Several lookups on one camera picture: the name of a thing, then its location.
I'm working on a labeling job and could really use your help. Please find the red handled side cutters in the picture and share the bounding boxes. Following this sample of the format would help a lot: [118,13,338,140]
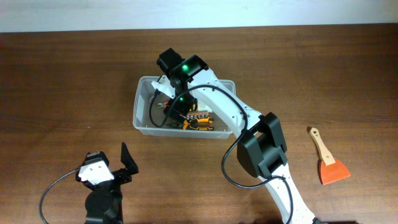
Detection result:
[157,101,169,109]

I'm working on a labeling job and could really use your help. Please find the orange bit holder strip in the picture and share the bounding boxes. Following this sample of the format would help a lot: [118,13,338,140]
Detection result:
[186,111,209,120]

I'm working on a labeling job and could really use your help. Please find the screwdriver set clear pack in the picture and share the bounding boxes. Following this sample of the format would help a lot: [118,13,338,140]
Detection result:
[197,101,212,113]

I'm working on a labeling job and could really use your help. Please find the orange black long-nose pliers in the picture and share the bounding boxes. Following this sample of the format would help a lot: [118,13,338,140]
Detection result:
[167,117,215,131]

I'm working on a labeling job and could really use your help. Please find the orange scraper wooden handle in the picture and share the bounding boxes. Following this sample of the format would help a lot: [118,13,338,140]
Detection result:
[309,128,351,185]

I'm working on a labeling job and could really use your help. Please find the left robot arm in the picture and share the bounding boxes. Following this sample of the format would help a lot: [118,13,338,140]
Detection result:
[76,142,139,224]

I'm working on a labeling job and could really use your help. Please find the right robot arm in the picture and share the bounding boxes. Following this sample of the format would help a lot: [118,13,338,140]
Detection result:
[152,49,319,223]

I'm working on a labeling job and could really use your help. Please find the clear plastic container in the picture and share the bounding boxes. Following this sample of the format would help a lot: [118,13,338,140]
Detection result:
[132,76,232,139]

